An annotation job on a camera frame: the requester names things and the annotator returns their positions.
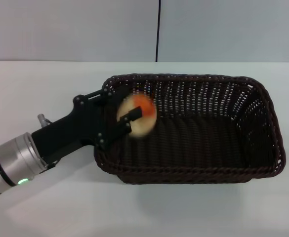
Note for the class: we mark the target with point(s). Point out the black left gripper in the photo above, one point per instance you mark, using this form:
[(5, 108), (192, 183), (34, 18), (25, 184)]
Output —
[(85, 126)]

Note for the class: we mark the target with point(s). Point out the peach with orange spot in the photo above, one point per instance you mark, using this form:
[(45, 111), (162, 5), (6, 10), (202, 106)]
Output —
[(144, 126)]

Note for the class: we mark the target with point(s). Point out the black woven plastic basket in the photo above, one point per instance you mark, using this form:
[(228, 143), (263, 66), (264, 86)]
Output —
[(203, 143)]

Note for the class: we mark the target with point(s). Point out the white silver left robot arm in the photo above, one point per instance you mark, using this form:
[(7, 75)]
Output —
[(13, 158)]

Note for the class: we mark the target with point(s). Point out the silver metal connector plug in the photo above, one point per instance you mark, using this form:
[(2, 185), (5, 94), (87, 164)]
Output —
[(43, 120)]

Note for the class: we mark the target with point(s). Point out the thin black vertical strip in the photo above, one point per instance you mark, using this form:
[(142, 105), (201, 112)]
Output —
[(158, 29)]

